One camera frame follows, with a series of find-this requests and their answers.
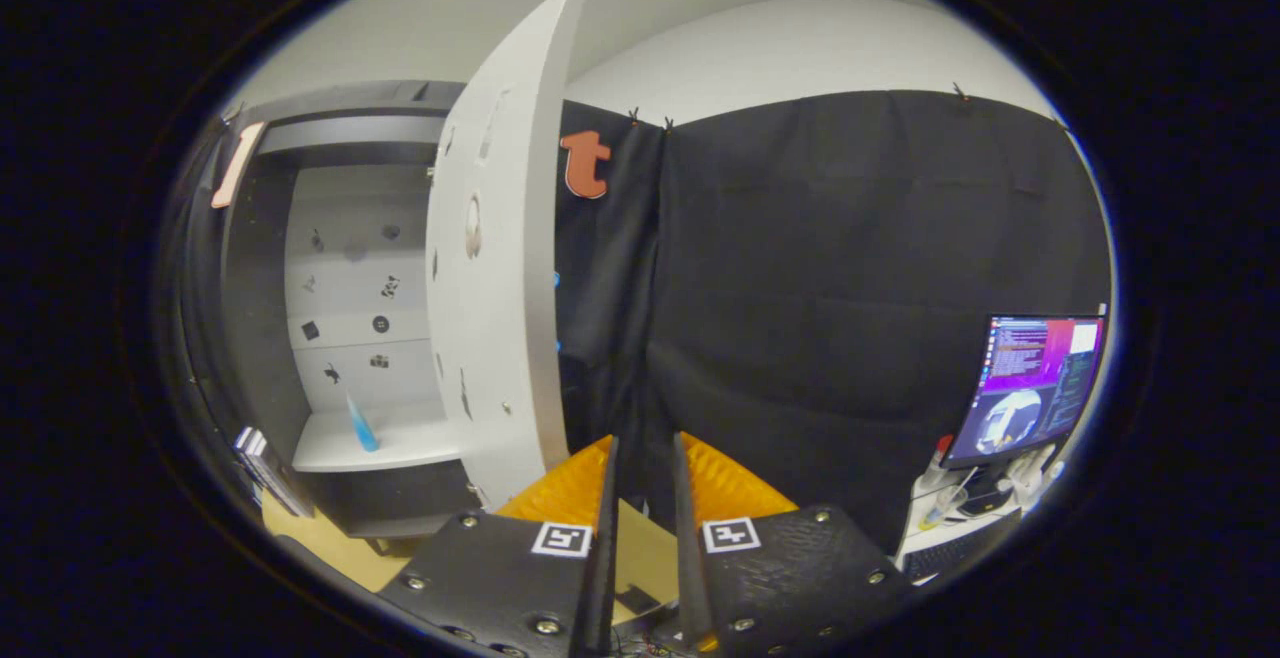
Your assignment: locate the black keyboard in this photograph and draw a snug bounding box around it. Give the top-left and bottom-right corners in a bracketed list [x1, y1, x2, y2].
[903, 513, 1013, 581]

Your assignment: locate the white gadget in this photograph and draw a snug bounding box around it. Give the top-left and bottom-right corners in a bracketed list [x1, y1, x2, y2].
[1003, 443, 1066, 511]

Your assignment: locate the dark grey cabinet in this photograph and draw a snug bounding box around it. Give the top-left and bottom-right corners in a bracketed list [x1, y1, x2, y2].
[218, 78, 481, 544]

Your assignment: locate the black backdrop cloth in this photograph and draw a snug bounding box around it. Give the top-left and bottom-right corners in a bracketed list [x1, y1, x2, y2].
[160, 88, 1113, 559]

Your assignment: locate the computer monitor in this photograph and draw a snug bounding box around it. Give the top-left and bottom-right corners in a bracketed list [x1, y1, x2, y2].
[940, 313, 1108, 470]

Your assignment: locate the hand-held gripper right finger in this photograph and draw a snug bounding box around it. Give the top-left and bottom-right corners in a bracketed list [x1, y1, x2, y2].
[670, 430, 913, 654]

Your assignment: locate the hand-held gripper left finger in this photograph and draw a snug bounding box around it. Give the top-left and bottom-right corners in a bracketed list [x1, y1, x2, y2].
[376, 434, 623, 658]

